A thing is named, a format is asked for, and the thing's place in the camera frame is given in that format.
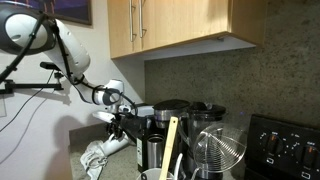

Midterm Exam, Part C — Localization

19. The dark bottle white label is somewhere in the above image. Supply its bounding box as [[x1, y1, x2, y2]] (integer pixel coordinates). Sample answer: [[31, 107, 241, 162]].
[[135, 116, 152, 173]]

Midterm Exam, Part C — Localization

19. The wooden upper cabinet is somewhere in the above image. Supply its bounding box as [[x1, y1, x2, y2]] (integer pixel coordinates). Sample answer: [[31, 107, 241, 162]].
[[107, 0, 268, 60]]

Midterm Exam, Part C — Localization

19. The steel cabinet handle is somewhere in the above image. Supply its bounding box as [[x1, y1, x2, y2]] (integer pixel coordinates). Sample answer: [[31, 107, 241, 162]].
[[128, 0, 137, 43], [138, 0, 147, 39]]

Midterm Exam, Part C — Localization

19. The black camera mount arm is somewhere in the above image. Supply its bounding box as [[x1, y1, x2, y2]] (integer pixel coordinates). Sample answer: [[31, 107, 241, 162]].
[[0, 61, 65, 96]]

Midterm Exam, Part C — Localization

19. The wooden spatula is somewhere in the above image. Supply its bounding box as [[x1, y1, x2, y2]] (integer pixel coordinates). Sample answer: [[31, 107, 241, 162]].
[[158, 116, 179, 180]]

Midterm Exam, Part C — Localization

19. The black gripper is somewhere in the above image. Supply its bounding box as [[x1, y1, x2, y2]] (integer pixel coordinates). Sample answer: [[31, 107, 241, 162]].
[[105, 114, 129, 141]]

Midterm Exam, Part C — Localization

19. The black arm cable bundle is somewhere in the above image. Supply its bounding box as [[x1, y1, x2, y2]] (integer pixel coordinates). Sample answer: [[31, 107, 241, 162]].
[[0, 13, 138, 116]]

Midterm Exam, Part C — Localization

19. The steel black coffee maker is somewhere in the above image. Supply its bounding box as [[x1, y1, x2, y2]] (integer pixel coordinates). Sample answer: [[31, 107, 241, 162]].
[[152, 99, 191, 161]]

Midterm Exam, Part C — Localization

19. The black electric stove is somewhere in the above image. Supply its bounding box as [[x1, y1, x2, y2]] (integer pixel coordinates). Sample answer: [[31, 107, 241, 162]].
[[243, 113, 320, 180]]

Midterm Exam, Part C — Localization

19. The thin black hanging cable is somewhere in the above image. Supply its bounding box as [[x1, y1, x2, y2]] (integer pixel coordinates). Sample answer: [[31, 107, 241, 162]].
[[0, 69, 56, 135]]

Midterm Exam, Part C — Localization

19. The black silver toaster oven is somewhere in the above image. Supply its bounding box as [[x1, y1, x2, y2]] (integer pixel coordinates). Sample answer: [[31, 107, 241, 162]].
[[118, 114, 148, 144]]

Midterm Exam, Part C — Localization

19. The white cloth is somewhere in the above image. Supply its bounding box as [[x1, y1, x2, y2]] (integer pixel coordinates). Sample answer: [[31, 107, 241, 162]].
[[79, 139, 109, 180]]

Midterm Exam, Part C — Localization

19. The white mug green inside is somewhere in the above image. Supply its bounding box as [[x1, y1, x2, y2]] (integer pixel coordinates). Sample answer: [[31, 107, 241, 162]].
[[99, 133, 132, 158]]

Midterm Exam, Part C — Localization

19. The dark framed picture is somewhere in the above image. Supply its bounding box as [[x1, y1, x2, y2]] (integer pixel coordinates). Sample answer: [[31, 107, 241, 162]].
[[39, 0, 93, 27]]

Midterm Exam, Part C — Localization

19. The white plastic spoon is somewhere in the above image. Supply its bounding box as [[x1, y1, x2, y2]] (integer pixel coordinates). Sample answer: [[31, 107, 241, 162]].
[[173, 152, 185, 180]]

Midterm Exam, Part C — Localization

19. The black lidded blender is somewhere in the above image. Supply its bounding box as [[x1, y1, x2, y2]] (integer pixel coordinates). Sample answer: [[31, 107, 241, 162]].
[[184, 101, 229, 180]]

